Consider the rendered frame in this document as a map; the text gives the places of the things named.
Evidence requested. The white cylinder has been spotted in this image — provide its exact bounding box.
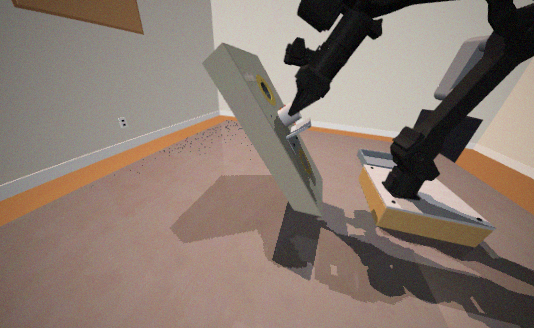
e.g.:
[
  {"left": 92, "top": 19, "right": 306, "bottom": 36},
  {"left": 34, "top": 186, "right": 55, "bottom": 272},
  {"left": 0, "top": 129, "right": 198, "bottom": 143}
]
[{"left": 278, "top": 102, "right": 302, "bottom": 127}]

